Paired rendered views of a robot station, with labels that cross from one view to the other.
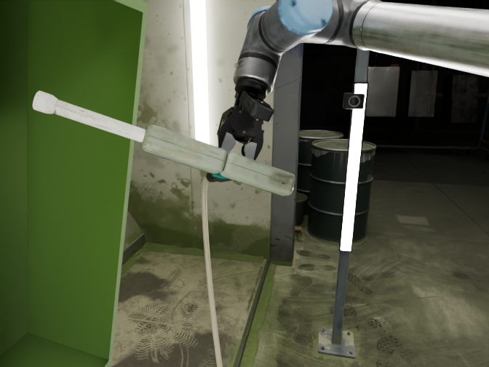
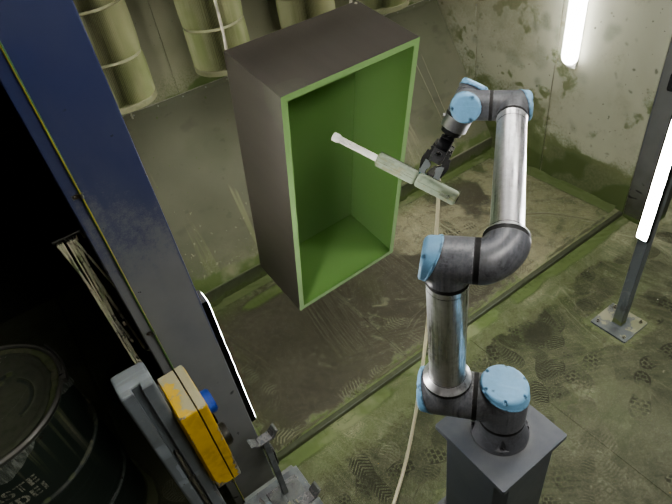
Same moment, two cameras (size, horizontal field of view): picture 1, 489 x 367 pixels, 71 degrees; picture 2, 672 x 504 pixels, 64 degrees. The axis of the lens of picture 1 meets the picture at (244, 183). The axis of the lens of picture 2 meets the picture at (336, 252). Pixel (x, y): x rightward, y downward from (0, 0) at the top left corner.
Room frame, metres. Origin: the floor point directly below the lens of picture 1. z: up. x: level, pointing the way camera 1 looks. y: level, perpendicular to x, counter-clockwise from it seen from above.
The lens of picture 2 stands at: (-0.61, -0.90, 2.35)
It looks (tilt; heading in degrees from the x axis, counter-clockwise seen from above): 41 degrees down; 48
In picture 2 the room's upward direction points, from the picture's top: 10 degrees counter-clockwise
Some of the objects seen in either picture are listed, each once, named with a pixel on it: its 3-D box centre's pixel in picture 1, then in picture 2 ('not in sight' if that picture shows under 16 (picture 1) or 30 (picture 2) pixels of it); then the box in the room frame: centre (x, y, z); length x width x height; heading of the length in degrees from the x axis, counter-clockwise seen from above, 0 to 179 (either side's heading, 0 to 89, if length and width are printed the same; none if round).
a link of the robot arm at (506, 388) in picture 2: not in sight; (500, 397); (0.33, -0.49, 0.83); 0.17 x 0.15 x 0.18; 118
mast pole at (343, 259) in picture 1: (348, 209); (658, 198); (1.62, -0.53, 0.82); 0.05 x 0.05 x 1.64; 78
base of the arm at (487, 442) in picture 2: not in sight; (500, 421); (0.34, -0.50, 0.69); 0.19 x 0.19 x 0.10
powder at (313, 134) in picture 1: (316, 135); not in sight; (3.76, -0.79, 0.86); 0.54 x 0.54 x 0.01
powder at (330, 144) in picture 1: (343, 145); not in sight; (3.12, -0.91, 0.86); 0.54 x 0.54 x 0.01
